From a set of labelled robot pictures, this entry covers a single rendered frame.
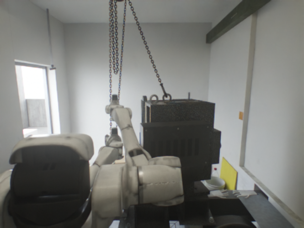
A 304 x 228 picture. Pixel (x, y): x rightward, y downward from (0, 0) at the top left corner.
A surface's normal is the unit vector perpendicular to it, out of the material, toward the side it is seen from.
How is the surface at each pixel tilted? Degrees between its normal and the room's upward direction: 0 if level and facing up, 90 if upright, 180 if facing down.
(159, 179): 48
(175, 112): 90
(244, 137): 90
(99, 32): 90
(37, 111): 90
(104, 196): 60
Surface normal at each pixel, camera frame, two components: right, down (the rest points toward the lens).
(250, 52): -0.01, 0.17
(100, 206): 0.11, -0.01
